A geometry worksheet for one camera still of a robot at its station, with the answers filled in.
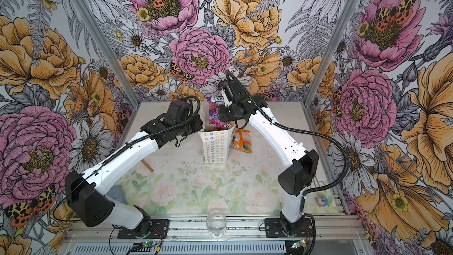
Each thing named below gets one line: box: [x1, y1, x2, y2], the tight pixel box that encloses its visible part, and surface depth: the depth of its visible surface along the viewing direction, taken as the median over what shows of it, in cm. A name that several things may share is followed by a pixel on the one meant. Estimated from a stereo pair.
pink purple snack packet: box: [207, 96, 234, 130], surface depth 80 cm
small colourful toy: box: [316, 195, 329, 208], surface depth 78 cm
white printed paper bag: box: [197, 110, 236, 164], surface depth 81 cm
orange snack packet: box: [231, 129, 253, 154], surface depth 99 cm
